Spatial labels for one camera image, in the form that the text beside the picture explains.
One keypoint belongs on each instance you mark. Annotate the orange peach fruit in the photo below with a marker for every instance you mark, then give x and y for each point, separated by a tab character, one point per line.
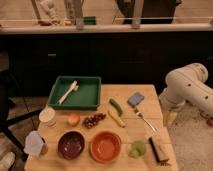
73	119

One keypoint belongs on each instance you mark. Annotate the yellow banana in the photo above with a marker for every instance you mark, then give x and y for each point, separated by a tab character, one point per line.
117	119

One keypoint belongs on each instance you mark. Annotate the green plastic tray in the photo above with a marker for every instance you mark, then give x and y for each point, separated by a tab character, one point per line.
86	97

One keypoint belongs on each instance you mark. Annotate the white dish brush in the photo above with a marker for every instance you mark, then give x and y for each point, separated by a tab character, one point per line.
73	87

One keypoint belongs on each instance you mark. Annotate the orange bowl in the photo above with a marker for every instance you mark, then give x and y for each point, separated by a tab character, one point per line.
105	147

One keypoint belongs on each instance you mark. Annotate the translucent plastic container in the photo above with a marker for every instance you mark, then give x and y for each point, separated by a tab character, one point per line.
35	145

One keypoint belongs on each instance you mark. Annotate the green cucumber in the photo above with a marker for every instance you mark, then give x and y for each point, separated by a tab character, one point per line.
116	106

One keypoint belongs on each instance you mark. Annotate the bunch of red grapes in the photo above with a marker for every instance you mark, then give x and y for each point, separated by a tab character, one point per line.
93	120

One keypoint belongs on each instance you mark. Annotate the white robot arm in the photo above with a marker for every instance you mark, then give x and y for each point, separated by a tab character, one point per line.
187	84

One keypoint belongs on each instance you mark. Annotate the blue sponge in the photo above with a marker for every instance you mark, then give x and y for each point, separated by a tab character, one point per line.
135	99

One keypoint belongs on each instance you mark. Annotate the dark purple bowl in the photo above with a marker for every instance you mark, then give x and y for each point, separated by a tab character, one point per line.
71	145

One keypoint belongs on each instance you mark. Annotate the silver fork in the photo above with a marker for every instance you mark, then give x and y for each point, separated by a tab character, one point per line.
140	114

